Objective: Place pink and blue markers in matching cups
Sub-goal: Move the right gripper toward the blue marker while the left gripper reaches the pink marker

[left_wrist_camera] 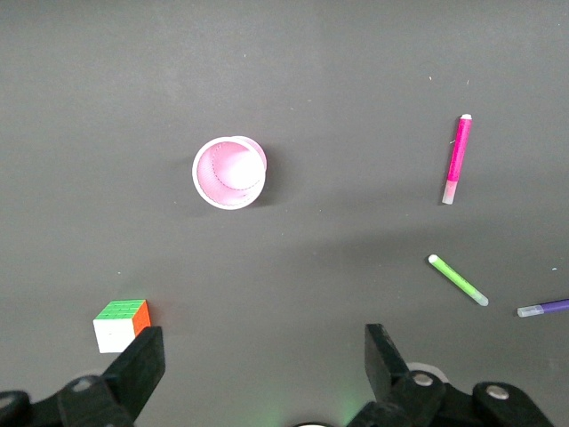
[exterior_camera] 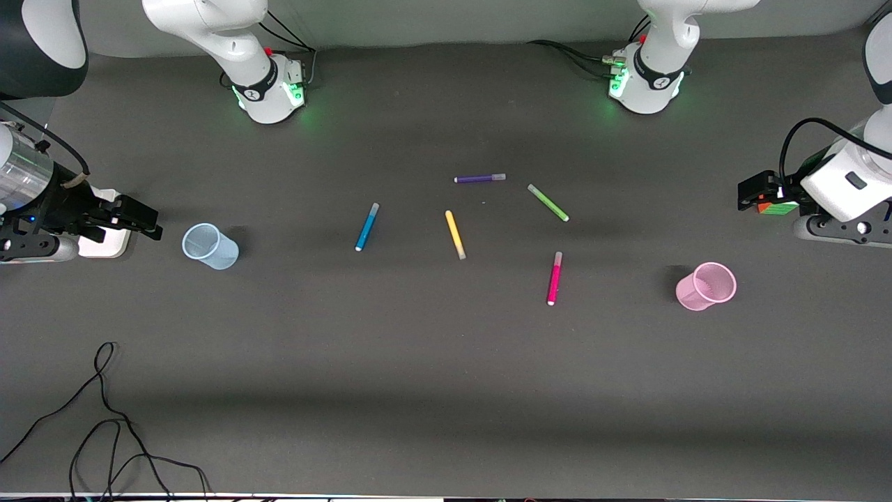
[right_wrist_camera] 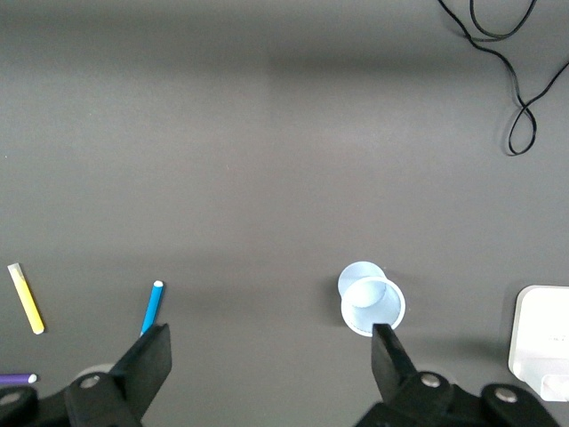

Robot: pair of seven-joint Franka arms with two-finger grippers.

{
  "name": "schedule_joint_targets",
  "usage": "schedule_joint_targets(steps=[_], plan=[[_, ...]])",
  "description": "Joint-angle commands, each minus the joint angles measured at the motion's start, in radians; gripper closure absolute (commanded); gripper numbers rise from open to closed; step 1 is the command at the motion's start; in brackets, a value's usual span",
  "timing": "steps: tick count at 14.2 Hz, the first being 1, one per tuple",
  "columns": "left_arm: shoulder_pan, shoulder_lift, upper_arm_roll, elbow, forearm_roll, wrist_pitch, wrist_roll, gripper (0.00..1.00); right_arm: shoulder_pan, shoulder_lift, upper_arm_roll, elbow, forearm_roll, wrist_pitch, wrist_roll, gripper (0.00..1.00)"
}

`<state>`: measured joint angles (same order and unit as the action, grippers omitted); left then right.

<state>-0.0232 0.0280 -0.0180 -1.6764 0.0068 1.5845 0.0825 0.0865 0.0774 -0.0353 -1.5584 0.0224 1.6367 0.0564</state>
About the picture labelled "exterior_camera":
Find pink marker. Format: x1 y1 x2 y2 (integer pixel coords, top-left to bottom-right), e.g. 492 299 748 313
546 251 564 307

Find green marker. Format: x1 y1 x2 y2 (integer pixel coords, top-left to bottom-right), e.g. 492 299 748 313
527 183 570 223

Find black base cables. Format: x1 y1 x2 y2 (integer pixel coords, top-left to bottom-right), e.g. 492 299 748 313
526 15 652 79
254 10 318 90

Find blue marker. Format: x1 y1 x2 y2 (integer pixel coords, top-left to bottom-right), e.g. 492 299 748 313
355 202 380 252

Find black right base cables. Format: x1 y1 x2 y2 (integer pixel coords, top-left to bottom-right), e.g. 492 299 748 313
254 10 318 90

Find yellow marker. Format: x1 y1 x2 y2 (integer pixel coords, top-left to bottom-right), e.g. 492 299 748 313
445 209 467 261

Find thin black loose cable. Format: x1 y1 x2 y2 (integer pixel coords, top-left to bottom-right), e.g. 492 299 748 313
0 341 171 499
68 418 211 501

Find white plastic box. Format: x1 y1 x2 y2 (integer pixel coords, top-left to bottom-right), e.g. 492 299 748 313
78 187 132 259

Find translucent pink cup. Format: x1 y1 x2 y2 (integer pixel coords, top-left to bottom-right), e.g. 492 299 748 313
675 262 737 312

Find black left base cables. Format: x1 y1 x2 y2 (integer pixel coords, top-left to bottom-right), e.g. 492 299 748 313
526 15 652 79

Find translucent blue cup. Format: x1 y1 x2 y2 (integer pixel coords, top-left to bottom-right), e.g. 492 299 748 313
182 223 240 271

